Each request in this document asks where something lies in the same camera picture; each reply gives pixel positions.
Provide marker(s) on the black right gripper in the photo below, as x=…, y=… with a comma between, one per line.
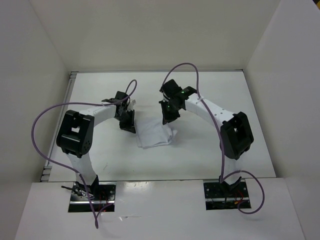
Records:
x=168, y=118

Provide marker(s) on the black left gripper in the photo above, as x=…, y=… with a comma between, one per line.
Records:
x=128, y=126

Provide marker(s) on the white skirt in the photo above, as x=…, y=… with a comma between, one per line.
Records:
x=151, y=132

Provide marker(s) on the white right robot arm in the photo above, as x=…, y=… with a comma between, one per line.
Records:
x=234, y=130

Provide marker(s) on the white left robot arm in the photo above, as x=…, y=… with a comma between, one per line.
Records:
x=75, y=138

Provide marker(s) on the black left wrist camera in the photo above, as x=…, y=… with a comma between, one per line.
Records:
x=121, y=97

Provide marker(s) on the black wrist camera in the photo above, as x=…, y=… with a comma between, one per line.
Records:
x=170, y=88
x=121, y=97

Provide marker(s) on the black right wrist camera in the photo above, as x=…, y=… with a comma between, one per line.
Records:
x=170, y=88

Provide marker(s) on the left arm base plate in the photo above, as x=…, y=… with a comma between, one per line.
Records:
x=104, y=201

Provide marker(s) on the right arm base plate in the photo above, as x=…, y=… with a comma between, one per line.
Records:
x=221, y=196

